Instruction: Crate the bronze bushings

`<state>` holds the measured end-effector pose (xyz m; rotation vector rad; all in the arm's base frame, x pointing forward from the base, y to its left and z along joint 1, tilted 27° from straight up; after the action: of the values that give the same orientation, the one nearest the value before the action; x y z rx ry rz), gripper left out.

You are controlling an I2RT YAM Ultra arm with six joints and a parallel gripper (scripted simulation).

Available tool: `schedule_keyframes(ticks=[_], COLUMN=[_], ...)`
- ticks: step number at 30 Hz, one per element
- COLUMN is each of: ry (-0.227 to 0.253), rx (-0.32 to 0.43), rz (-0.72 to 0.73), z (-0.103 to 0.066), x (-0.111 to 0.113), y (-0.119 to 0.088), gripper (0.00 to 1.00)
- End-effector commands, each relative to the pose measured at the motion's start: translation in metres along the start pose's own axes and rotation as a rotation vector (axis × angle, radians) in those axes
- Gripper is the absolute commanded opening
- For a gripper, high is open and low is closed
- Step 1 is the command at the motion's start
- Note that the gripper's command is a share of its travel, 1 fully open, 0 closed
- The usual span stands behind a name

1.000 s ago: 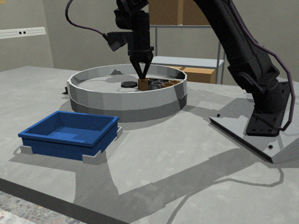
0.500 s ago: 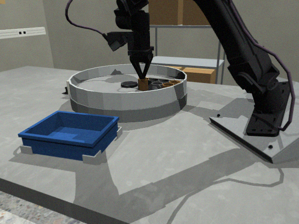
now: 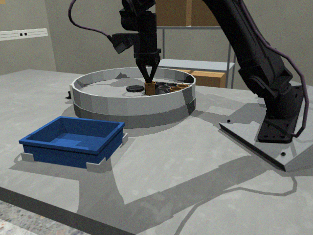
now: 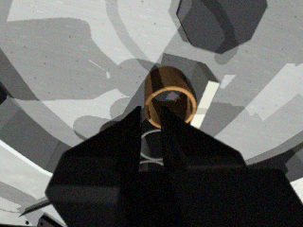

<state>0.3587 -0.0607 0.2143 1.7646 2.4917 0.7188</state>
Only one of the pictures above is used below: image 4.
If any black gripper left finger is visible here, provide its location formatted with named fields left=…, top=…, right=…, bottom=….
left=54, top=106, right=142, bottom=171

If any bronze bushing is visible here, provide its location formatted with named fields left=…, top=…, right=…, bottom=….
left=144, top=66, right=196, bottom=129

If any grey metal bushing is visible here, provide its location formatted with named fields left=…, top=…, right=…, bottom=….
left=139, top=155, right=164, bottom=171
left=140, top=108, right=163, bottom=161
left=99, top=121, right=118, bottom=132

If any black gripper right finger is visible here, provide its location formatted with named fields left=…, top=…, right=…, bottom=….
left=161, top=106, right=248, bottom=171

